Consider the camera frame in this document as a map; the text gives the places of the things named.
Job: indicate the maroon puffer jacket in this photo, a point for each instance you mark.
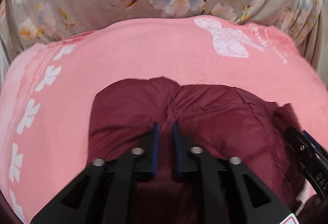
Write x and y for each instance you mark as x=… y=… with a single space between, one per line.
x=225 y=121

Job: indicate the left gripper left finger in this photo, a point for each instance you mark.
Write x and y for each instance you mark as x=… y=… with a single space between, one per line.
x=106 y=191

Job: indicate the pink butterfly blanket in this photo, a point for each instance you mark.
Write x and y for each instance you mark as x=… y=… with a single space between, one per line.
x=48 y=92

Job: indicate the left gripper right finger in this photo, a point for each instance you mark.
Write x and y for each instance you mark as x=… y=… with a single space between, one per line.
x=224 y=191

